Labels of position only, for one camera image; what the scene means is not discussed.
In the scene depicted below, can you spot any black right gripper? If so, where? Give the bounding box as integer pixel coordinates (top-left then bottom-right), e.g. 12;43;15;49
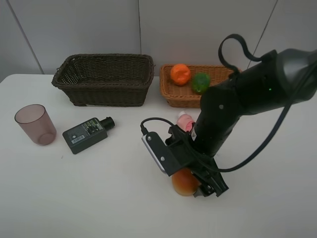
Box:
165;109;241;199

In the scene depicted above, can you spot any red yellow peach fruit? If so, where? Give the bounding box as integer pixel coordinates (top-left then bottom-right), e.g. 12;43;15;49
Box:
171;168;201;196

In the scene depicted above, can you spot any pink lotion bottle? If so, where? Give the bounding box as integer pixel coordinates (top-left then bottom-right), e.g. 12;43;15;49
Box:
176;111;195;132

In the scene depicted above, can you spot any green lime fruit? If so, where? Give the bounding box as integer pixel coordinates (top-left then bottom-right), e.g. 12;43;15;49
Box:
192;72;211;94

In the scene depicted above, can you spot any orange tangerine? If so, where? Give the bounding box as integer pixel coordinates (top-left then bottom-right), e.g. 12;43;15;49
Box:
170;63;191;86

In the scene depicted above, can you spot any translucent pink plastic cup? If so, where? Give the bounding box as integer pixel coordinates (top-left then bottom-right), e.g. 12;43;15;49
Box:
14;104;56;145

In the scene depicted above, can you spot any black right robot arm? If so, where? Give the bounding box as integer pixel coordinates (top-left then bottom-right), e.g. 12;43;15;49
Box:
161;49;317;197

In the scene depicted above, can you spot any light orange wicker basket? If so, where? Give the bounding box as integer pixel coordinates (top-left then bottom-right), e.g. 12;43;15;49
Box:
159;64;233;108

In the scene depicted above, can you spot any dark green rectangular bottle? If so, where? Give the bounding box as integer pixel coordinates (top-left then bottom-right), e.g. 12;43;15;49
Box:
62;117;115;154

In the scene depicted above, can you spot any dark brown wicker basket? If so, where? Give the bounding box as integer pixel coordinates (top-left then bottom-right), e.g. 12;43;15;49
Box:
52;54;154;107

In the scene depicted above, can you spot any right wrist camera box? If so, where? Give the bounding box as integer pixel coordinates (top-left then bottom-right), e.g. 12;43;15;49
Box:
142;132;194;176

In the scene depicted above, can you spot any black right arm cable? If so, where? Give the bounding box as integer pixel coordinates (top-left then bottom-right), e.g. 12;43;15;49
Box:
140;34;317;173

